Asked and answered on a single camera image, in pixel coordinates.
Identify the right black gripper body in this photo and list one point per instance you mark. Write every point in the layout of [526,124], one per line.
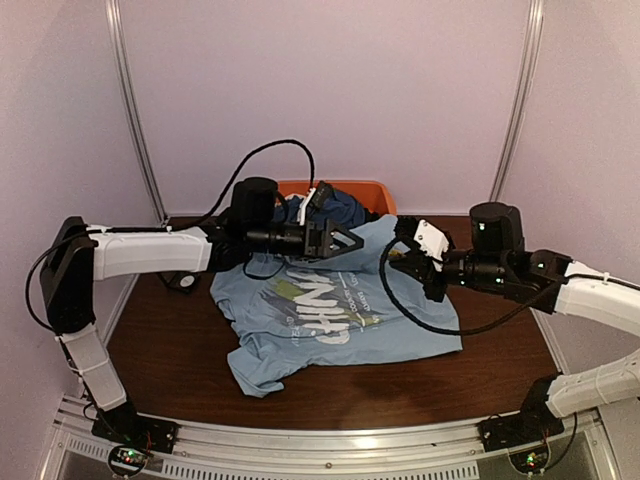
[433,289]

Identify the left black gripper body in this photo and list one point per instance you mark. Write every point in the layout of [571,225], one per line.
[310,250]

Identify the light blue printed t-shirt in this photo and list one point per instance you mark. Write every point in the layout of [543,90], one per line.
[289,315]

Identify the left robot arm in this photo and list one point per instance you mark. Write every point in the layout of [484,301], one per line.
[82,255]

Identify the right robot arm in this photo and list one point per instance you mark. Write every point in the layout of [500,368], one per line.
[499,264]

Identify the black open brooch case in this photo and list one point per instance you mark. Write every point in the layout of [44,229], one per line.
[170,280]

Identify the dark blue garment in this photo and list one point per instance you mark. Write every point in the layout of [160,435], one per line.
[339,207]

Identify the orange plastic basin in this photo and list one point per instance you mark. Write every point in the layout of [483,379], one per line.
[373,195]

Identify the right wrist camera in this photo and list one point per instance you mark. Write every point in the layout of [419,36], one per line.
[426,239]

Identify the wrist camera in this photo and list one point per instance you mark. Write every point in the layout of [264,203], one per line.
[426,239]
[313,202]

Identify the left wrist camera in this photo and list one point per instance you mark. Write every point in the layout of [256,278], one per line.
[313,202]

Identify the aluminium front rail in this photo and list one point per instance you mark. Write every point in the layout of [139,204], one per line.
[452,450]

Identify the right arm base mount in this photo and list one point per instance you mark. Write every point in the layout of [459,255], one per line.
[509,431]

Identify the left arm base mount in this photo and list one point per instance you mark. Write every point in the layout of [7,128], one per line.
[124,425]

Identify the right aluminium corner post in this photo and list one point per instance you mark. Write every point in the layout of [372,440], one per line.
[528,64]

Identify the aluminium corner post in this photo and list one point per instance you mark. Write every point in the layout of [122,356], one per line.
[528,64]
[132,114]

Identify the left aluminium corner post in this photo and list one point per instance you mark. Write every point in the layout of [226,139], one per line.
[132,114]

